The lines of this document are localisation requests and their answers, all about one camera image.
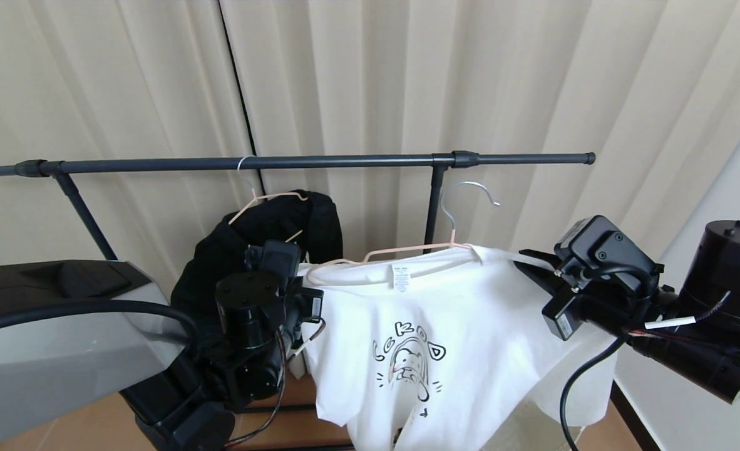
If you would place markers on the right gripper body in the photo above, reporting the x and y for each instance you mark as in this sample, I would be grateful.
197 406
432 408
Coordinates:
595 313

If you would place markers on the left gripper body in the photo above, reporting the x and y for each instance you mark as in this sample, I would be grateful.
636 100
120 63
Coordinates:
307 307

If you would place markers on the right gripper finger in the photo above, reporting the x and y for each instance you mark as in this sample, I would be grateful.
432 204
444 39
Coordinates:
542 279
542 255

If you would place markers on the white garment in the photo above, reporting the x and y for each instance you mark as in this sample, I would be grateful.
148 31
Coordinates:
470 313

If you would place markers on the black shorts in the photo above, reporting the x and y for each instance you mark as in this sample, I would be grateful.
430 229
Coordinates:
282 219

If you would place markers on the pink clothes hanger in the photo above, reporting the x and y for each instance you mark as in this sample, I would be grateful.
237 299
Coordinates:
407 248
251 203

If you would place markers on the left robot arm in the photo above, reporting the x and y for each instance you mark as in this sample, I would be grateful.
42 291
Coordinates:
63 351

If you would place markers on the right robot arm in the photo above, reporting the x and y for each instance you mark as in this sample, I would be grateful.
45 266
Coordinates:
720 282

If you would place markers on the black clothes rack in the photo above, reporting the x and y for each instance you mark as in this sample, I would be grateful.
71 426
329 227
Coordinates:
220 164

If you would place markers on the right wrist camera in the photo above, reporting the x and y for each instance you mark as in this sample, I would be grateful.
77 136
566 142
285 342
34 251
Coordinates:
601 250

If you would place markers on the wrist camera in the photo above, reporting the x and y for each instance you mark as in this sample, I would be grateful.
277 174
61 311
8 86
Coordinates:
276 254
601 250

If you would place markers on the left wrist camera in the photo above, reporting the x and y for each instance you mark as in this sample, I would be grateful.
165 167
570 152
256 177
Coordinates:
276 254

